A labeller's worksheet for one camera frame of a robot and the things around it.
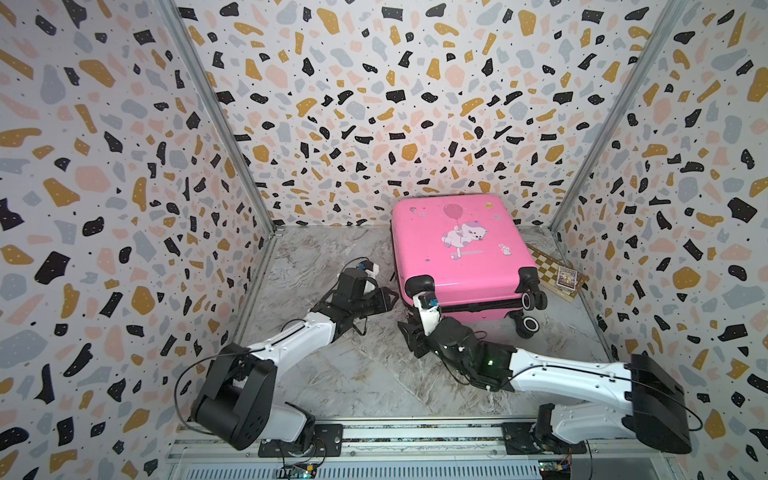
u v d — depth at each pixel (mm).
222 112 872
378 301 763
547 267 1065
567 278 1021
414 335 654
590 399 469
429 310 637
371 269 801
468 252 879
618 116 886
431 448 734
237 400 418
